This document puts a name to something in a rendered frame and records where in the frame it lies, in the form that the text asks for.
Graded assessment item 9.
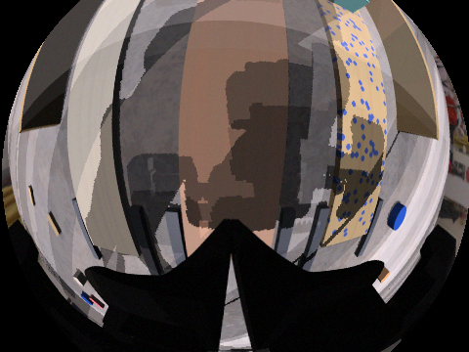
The small brown cube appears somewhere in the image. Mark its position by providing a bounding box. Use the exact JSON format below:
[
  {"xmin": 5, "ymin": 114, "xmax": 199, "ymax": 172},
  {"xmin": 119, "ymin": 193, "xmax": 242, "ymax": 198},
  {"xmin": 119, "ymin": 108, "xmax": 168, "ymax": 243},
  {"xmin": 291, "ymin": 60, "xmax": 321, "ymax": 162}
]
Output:
[{"xmin": 378, "ymin": 267, "xmax": 390, "ymax": 283}]

